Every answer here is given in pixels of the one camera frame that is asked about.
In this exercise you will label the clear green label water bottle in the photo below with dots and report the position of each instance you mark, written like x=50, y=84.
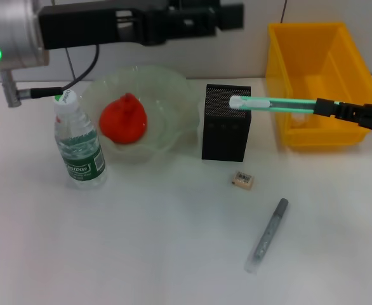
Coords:
x=78, y=152

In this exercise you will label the grey marker pen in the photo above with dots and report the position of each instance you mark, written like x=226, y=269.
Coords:
x=268, y=235

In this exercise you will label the mint green utility knife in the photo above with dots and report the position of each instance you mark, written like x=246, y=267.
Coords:
x=268, y=104

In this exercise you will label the pale green glass bowl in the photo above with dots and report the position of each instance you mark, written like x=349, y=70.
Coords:
x=170, y=105

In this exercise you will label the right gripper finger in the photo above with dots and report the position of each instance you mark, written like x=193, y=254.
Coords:
x=335, y=108

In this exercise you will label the yellow plastic storage bin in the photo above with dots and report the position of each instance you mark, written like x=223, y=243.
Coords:
x=325, y=70

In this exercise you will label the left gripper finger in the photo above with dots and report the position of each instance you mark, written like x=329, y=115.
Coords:
x=195, y=3
x=205, y=23

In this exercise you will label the white paper ball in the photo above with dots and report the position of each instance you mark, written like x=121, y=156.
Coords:
x=298, y=120

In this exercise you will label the black mesh pen holder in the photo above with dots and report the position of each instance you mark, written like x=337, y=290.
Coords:
x=224, y=139

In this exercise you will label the beige eraser with barcode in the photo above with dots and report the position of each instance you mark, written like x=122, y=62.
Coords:
x=241, y=180

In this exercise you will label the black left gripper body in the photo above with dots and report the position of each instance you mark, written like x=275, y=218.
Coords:
x=103, y=25

